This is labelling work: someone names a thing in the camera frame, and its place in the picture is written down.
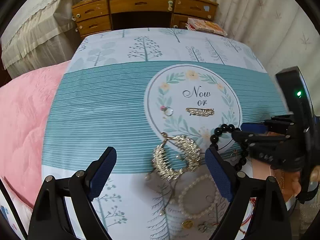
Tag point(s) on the gold coin pendant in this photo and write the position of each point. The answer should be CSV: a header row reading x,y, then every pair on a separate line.
x,y
187,224

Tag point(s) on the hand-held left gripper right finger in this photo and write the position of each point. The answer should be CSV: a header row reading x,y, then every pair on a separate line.
x,y
220,177

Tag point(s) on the pink quilted blanket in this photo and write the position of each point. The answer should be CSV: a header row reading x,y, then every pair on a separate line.
x,y
27,120

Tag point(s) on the small gold bow charm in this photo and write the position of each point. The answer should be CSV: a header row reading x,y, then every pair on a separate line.
x,y
203,227

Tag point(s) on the stack of books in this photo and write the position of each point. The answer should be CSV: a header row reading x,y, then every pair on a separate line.
x,y
207,26

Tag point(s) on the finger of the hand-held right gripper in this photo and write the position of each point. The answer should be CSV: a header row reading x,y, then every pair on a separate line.
x,y
241,137
253,127

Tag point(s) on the cream leaf pattern curtain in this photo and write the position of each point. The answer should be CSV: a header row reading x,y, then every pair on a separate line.
x,y
265,20

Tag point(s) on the printed tree pattern tablecloth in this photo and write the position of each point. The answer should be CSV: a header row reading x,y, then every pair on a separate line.
x,y
105,100

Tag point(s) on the gold tassel hair comb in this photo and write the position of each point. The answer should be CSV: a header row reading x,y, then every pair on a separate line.
x,y
175,160

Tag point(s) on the wooden desk with drawers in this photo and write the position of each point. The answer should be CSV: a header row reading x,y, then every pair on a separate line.
x,y
140,5

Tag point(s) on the pink plastic organizer box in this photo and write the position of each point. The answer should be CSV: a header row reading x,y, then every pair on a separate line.
x,y
262,170

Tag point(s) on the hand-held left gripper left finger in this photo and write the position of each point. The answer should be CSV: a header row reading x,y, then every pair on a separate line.
x,y
101,177

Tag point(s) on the gold rhinestone hair clip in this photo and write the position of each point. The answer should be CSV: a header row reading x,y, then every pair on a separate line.
x,y
200,111

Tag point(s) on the white lace bed cover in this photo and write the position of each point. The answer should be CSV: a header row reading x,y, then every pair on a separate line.
x,y
32,25

